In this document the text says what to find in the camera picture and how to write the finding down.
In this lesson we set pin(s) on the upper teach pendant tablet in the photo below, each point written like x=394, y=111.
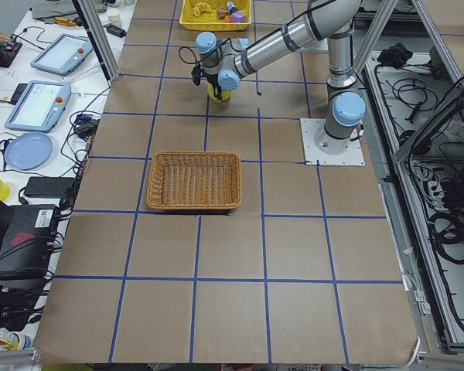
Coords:
x=63, y=55

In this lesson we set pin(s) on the purple foam cube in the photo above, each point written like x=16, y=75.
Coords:
x=238, y=17

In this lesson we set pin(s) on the brown wicker basket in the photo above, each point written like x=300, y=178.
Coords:
x=193, y=180

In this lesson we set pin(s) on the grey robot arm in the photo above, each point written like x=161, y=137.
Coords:
x=223, y=63

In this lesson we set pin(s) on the black laptop power brick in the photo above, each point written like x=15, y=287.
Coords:
x=47, y=187

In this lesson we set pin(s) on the lower teach pendant tablet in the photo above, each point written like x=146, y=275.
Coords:
x=39, y=107

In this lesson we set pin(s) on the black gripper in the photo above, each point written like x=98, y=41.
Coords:
x=213, y=82

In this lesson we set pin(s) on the black box on desk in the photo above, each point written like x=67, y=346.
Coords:
x=26, y=241

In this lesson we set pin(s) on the teach pendant tablet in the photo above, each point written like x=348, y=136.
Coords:
x=39, y=107
x=63, y=55

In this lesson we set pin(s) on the yellow plastic basket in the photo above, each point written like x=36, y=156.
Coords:
x=211, y=21

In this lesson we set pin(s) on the toy croissant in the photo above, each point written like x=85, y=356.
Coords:
x=201, y=7

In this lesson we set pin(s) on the aluminium frame post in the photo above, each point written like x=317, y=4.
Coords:
x=96, y=34

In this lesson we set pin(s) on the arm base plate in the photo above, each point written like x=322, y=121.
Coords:
x=321, y=149

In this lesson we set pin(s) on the blue plate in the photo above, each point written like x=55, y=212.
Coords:
x=28, y=151

